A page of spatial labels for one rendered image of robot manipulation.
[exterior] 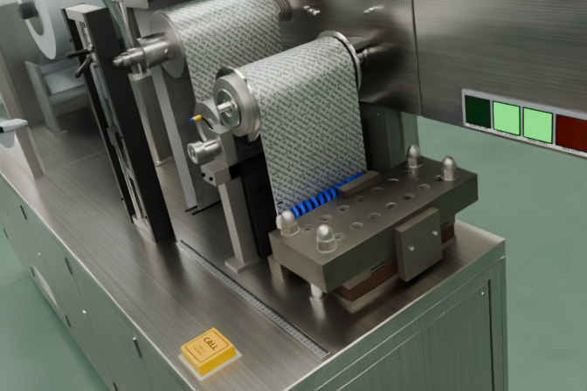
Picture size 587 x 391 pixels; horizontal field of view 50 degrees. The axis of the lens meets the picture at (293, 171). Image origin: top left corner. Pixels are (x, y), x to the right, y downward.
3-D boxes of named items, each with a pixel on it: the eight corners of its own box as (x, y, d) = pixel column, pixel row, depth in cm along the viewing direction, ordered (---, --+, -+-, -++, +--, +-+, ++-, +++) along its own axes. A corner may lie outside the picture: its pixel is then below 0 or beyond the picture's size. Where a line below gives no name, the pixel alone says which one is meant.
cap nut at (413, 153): (402, 165, 131) (400, 146, 130) (414, 159, 133) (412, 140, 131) (415, 169, 129) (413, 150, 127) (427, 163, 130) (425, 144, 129)
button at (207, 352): (183, 357, 108) (179, 346, 107) (217, 337, 112) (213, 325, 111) (202, 378, 103) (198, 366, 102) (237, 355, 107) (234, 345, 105)
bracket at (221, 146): (224, 266, 132) (189, 134, 119) (248, 253, 135) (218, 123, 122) (236, 276, 128) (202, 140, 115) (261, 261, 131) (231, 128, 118)
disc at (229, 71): (224, 133, 125) (208, 61, 119) (226, 132, 125) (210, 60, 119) (265, 150, 114) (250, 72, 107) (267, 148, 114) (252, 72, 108)
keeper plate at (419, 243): (398, 277, 117) (393, 228, 112) (435, 254, 122) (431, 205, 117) (408, 283, 115) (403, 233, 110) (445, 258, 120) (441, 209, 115)
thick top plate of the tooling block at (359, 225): (273, 259, 118) (267, 232, 116) (419, 178, 138) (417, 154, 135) (327, 294, 106) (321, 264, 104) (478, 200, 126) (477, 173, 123)
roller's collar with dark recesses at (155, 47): (138, 67, 133) (129, 37, 130) (163, 58, 135) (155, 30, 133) (150, 71, 128) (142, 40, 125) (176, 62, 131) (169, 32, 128)
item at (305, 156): (278, 219, 122) (259, 133, 114) (365, 173, 133) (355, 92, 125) (279, 219, 122) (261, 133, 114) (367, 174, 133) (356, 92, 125)
